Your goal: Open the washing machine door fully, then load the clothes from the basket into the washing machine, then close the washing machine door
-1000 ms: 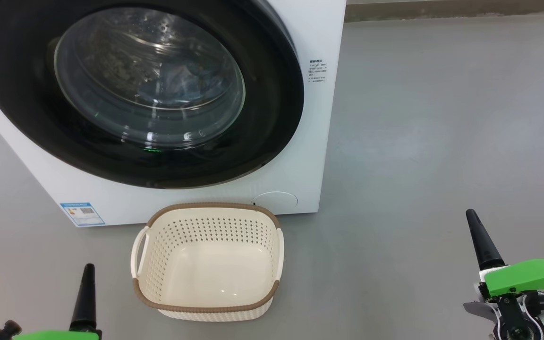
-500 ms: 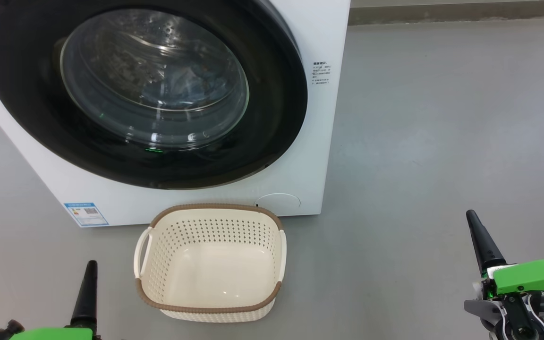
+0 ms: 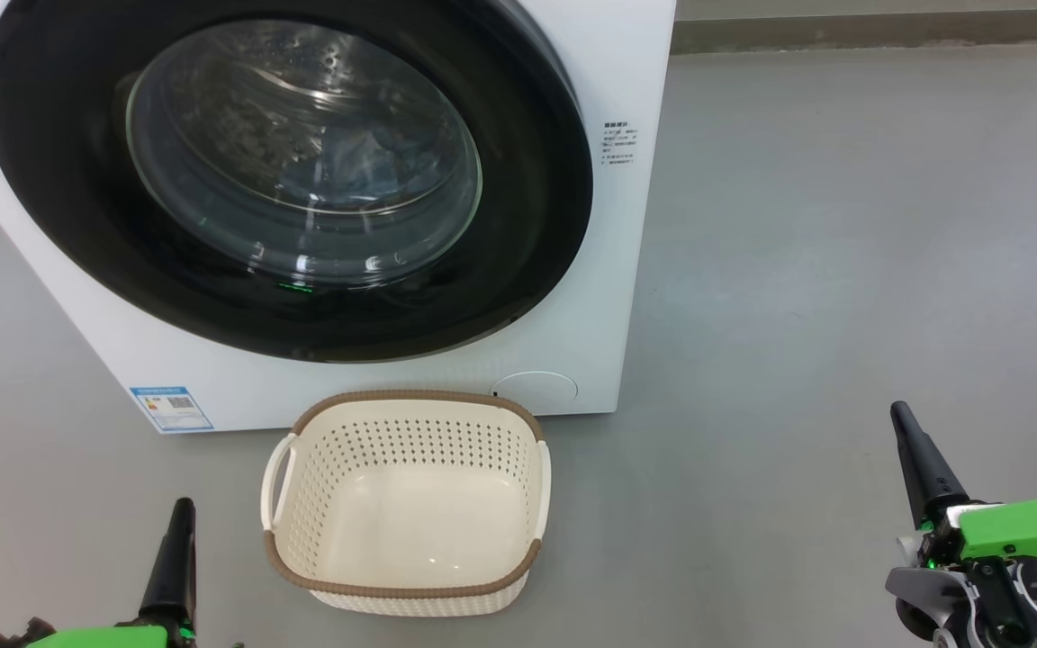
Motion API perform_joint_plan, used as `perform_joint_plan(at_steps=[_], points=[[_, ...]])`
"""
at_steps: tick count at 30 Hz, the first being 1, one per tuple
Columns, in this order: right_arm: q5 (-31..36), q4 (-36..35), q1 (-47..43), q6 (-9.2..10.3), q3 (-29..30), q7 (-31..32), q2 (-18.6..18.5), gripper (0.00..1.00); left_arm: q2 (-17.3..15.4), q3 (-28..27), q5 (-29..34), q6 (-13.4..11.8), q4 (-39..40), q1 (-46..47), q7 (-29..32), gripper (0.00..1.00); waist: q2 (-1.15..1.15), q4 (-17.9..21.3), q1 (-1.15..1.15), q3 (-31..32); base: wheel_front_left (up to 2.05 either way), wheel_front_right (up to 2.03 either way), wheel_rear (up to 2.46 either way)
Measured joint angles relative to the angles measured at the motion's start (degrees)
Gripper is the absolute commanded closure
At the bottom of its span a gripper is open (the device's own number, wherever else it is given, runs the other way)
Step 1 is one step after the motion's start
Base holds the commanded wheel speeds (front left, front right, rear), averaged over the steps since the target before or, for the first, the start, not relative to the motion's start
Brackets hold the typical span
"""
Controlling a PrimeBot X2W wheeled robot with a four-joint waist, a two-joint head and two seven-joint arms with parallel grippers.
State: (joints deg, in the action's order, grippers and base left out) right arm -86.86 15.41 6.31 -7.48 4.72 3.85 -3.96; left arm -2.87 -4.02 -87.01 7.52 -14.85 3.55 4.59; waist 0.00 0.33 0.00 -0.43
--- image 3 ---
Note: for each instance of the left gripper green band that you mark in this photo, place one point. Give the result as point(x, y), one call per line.
point(104, 639)

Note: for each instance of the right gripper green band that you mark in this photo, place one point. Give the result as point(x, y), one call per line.
point(1023, 531)

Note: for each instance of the black round glass washer door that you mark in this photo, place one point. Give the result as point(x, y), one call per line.
point(59, 180)

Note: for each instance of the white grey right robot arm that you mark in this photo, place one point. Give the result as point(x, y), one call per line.
point(919, 589)

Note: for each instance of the cream perforated basket brown rim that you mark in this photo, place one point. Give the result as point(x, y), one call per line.
point(410, 450)

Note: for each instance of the white front-load washing machine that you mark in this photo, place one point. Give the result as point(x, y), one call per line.
point(626, 270)

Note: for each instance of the blue energy label sticker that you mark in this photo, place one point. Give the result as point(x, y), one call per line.
point(171, 409)

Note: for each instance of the round white filter cover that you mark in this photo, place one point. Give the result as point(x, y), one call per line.
point(536, 393)

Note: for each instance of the printed text label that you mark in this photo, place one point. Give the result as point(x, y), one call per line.
point(619, 144)

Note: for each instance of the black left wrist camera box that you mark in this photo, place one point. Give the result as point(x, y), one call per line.
point(10, 639)

